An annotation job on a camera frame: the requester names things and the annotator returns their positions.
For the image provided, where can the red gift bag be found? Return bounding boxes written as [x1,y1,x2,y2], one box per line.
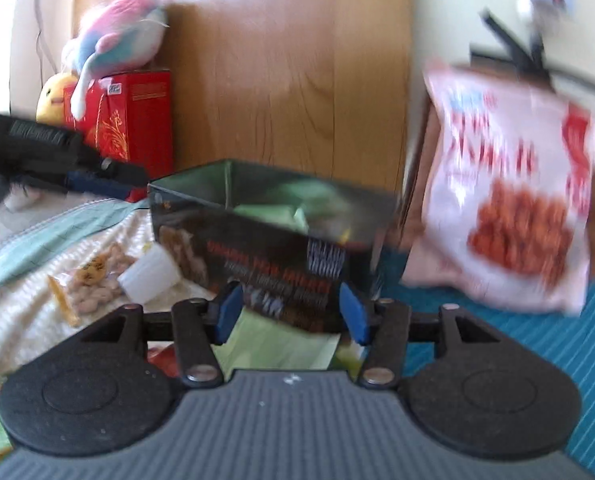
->
[64,70,174,181]

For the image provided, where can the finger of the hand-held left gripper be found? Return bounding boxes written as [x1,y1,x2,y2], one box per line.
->
[66,157,151,203]

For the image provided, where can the pink and blue plush toy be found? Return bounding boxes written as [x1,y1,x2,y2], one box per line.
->
[62,0,171,121]

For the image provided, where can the peanut snack packet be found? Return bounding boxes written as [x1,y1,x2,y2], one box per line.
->
[48,244,138,328]

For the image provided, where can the wooden headboard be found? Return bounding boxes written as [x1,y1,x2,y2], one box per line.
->
[72,0,413,196]

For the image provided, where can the yellow plush toy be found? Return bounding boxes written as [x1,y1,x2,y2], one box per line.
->
[36,73,78,125]

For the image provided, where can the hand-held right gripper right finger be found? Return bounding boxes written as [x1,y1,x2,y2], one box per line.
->
[338,282,501,391]

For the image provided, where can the red snack packet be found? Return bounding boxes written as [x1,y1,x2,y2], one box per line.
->
[146,344,179,378]

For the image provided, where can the teal and beige quilt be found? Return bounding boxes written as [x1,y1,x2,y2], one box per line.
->
[0,192,228,466]

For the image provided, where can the blue striped mat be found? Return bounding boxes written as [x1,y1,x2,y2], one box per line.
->
[377,247,595,466]

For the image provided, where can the green snack packet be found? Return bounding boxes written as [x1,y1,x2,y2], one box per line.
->
[232,201,311,236]
[214,307,341,372]

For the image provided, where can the black tape cross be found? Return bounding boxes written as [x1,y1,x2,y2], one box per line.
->
[470,7,595,106]

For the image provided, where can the black printed cardboard box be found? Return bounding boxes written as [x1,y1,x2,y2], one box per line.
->
[148,159,399,335]

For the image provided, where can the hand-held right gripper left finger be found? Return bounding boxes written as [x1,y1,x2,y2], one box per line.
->
[80,282,244,391]

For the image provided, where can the large pink snack bag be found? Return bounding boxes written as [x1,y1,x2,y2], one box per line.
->
[402,60,595,317]

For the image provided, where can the small white plastic cup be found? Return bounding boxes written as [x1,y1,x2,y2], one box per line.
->
[118,247,182,305]

